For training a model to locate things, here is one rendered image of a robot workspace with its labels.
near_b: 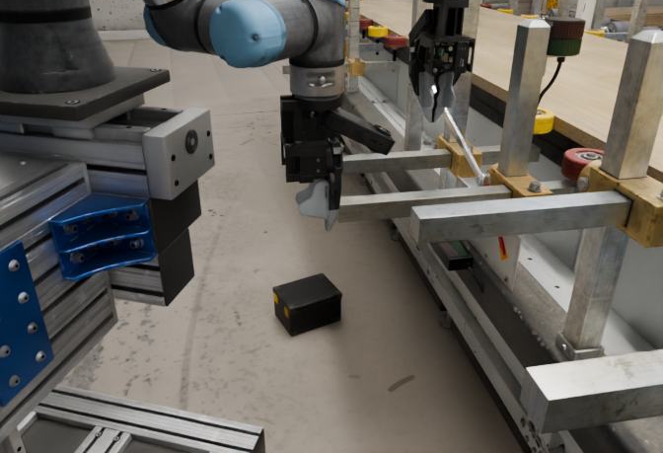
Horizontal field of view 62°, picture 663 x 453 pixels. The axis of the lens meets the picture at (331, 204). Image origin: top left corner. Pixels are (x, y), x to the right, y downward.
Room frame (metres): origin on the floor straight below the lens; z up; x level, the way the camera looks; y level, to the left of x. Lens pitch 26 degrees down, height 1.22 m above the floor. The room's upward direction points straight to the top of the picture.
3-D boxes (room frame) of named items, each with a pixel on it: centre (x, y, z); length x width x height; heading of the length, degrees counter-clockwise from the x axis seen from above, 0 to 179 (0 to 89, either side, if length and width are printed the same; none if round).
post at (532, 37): (0.85, -0.30, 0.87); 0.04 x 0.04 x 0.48; 10
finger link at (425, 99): (0.91, -0.16, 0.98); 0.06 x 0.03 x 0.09; 10
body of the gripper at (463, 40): (0.91, -0.18, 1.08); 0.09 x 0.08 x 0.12; 10
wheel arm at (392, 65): (2.03, -0.04, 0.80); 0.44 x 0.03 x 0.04; 100
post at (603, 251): (0.60, -0.34, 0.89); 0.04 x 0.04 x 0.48; 10
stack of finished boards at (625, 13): (8.35, -4.13, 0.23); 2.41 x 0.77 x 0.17; 107
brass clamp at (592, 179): (0.58, -0.35, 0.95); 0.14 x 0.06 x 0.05; 10
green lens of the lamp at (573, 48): (0.86, -0.35, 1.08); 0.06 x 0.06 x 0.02
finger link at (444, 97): (0.91, -0.19, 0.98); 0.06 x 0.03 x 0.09; 10
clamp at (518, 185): (0.83, -0.31, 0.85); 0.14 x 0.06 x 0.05; 10
